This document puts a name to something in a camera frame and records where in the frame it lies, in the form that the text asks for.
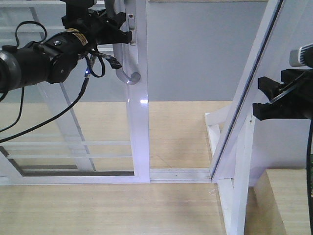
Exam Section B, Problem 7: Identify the light wooden base platform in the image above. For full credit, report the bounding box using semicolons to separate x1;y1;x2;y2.
0;101;228;235

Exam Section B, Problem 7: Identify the white fixed glass door panel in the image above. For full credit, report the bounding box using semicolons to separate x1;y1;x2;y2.
0;6;96;179

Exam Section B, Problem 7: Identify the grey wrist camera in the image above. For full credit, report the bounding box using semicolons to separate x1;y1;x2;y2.
289;43;313;68

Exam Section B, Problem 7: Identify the light wooden box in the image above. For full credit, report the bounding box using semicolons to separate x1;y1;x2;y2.
254;169;311;235

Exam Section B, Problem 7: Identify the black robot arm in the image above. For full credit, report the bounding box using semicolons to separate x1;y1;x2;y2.
0;0;132;94

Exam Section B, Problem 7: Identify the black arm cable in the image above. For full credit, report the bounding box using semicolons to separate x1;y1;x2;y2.
0;21;123;144

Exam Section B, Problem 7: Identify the metal floor door track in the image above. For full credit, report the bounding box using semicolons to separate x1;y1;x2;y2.
150;168;212;184

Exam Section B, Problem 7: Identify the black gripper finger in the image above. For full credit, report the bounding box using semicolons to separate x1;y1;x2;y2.
252;76;313;120

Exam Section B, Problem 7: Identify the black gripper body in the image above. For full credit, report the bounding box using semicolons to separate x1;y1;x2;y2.
62;0;133;45

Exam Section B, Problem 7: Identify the grey door handle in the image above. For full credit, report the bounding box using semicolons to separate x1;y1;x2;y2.
104;0;141;85

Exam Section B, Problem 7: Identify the white door frame post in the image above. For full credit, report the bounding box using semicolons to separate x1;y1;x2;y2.
205;0;284;235

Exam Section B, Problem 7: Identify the white framed sliding glass door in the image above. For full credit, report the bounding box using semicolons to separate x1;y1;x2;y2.
0;0;150;186

